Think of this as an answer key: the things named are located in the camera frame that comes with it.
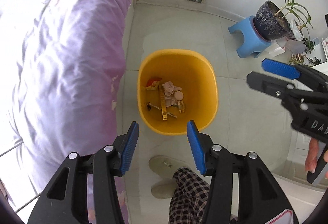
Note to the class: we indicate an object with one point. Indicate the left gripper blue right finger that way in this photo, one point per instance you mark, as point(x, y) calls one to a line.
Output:
point(197, 147)

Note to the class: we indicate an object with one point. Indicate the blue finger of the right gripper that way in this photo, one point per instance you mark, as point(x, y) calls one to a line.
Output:
point(281, 69)
point(268, 85)

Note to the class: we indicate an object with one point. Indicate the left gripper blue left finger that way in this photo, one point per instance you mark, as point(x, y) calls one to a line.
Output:
point(128, 147)

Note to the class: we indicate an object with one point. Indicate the long yellow box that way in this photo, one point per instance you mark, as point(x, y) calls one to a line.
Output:
point(163, 103)

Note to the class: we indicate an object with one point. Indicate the yellow trash bin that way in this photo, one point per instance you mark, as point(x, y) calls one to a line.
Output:
point(190, 88)

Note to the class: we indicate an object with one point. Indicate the person's right hand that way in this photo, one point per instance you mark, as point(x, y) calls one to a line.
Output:
point(311, 159)

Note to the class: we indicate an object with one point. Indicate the grey slipper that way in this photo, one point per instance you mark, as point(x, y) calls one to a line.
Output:
point(165, 166)
point(164, 190)

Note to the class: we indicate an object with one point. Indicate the blue plastic stool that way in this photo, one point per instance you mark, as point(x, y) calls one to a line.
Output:
point(254, 44)

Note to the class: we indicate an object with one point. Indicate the dark blue flower pot plant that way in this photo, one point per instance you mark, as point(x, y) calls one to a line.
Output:
point(271, 20)

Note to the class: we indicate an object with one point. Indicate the person's plaid trouser legs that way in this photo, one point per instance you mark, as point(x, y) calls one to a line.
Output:
point(189, 199)

